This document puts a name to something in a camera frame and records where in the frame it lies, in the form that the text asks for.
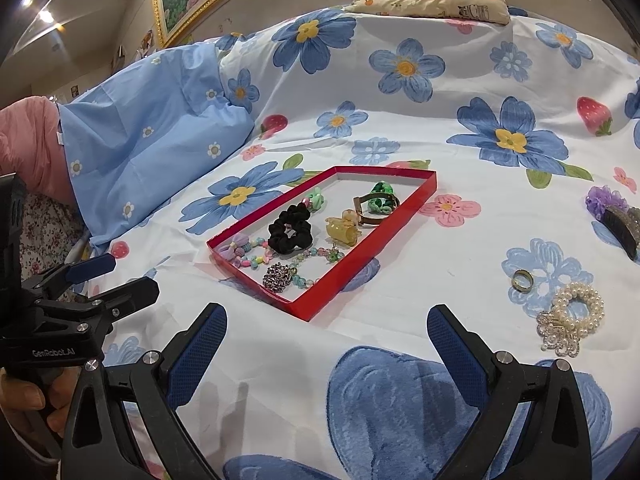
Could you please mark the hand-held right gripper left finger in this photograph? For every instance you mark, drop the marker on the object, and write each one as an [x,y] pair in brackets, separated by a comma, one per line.
[197,355]

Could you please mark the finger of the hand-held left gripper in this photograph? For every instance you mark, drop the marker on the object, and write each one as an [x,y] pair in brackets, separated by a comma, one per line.
[125,297]
[90,266]

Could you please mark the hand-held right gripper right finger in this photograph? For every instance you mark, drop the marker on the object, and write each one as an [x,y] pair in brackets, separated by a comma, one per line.
[460,355]

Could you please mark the red jewelry tray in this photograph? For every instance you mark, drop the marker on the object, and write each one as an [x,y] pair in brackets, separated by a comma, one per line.
[370,255]

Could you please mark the black scrunchie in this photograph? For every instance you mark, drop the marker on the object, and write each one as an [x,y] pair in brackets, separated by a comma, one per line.
[280,235]

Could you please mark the gold mesh band watch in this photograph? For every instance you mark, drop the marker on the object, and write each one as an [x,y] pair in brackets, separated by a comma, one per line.
[356,206]

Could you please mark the person's left hand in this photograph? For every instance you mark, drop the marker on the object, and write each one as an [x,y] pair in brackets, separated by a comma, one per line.
[25,395]

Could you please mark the small floral print cloth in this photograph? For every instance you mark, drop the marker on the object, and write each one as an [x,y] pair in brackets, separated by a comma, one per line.
[45,230]

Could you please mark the white flower print bed sheet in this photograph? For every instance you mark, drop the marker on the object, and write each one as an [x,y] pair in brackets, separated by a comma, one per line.
[450,270]

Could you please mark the silver butterfly brooch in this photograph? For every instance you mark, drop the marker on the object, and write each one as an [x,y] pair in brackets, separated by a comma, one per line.
[557,335]

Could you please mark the light blue pillow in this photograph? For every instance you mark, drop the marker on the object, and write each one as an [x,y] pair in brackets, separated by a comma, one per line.
[150,160]

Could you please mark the pink cloth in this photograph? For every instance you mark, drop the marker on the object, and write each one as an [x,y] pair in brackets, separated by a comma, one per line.
[30,145]

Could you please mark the yellow hair claw clip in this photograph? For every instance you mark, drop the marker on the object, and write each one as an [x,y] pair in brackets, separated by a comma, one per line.
[342,230]

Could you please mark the purple flower hair clip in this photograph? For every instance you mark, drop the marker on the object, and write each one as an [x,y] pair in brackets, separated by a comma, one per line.
[617,220]

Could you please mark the ceiling light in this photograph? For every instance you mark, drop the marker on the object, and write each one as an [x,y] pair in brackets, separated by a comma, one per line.
[44,16]

